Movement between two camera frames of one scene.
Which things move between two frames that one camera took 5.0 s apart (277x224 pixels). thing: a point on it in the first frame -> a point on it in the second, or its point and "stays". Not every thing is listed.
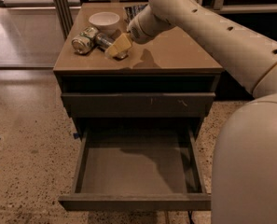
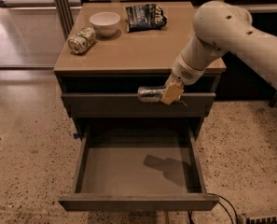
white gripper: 138,32 -> 184,72
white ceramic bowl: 105,21 stays
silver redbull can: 103,42 -> 150,93
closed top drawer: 138,105 stays
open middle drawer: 145,166 stays
